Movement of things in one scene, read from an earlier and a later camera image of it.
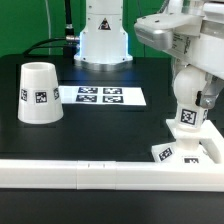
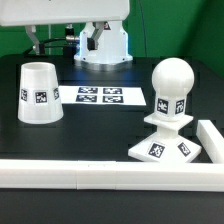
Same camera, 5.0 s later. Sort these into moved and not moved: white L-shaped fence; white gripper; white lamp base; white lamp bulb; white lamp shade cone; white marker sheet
Moved: white lamp base; white lamp bulb; white gripper
Not moved: white marker sheet; white L-shaped fence; white lamp shade cone
